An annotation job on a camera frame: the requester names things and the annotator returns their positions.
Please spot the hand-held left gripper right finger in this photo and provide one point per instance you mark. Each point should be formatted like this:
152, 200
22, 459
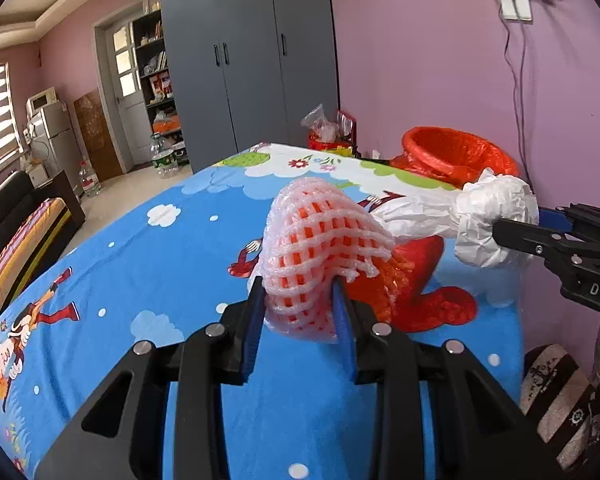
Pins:
345, 330

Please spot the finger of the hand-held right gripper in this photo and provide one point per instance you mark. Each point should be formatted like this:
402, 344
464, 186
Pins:
525, 237
552, 216

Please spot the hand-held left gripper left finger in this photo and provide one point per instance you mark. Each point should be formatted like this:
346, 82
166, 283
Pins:
252, 330

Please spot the pink foam fruit net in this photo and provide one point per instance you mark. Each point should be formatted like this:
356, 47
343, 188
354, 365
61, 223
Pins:
320, 240

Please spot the red trash bin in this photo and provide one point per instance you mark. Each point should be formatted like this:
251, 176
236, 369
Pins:
450, 155

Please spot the striped anchor print cushion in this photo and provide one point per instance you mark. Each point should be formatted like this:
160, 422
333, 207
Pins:
560, 395

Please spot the blue cartoon printed sheet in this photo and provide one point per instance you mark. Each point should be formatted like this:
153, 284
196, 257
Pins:
130, 260

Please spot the water bottle green label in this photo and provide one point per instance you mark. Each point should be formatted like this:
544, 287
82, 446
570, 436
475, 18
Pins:
164, 157

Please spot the red packet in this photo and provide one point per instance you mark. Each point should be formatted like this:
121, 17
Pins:
347, 122

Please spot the clear plastic bag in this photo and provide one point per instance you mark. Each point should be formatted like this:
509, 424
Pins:
322, 122

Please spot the water bottle red label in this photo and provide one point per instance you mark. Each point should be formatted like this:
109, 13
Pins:
89, 180

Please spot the striped sofa cushion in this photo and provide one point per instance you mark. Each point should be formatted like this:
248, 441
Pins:
25, 245

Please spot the brown wooden board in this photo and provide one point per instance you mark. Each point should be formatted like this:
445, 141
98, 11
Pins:
97, 135

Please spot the black bookshelf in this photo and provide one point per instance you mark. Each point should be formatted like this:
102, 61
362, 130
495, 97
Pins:
157, 85

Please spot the white storage box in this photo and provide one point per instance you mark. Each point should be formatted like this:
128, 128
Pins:
37, 175

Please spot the grey wardrobe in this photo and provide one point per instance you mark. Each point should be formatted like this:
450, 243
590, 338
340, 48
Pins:
250, 60

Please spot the grey door with windows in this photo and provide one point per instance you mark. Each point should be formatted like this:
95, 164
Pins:
122, 85

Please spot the silver fridge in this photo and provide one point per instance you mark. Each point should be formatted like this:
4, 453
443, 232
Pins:
55, 135

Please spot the white microwave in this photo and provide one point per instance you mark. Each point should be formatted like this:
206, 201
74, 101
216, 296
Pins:
41, 100

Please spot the white wall socket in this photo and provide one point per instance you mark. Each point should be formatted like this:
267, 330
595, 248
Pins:
516, 5

